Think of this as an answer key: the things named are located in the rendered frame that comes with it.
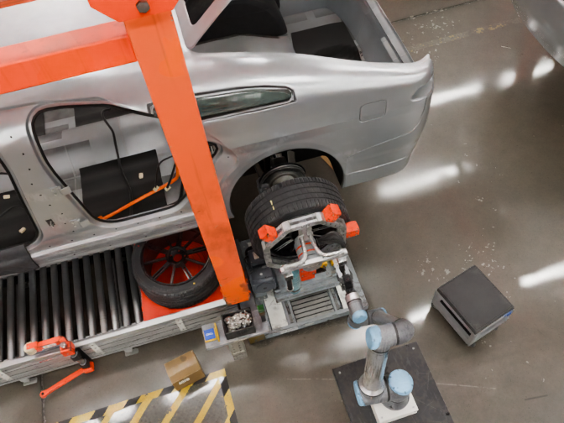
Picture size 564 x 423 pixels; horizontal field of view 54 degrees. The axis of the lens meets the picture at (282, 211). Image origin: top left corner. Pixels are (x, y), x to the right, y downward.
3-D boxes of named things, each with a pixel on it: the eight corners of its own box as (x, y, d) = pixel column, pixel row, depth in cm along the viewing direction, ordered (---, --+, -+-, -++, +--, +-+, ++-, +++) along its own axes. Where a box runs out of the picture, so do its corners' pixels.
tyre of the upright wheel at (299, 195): (341, 164, 348) (238, 190, 341) (353, 194, 336) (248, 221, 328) (336, 221, 403) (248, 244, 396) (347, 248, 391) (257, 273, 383)
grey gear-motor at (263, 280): (265, 252, 443) (261, 229, 414) (279, 298, 420) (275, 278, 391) (243, 258, 441) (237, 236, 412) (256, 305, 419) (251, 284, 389)
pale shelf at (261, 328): (263, 310, 380) (263, 307, 377) (269, 332, 371) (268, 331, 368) (201, 327, 376) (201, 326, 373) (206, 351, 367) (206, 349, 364)
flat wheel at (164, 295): (200, 216, 443) (194, 200, 423) (242, 278, 411) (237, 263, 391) (125, 258, 426) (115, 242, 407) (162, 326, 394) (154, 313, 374)
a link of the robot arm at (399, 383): (412, 399, 335) (418, 390, 321) (385, 405, 334) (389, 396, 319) (404, 375, 344) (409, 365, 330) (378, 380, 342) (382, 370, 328)
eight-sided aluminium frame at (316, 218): (342, 248, 384) (344, 204, 338) (345, 256, 380) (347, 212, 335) (266, 269, 379) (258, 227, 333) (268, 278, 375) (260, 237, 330)
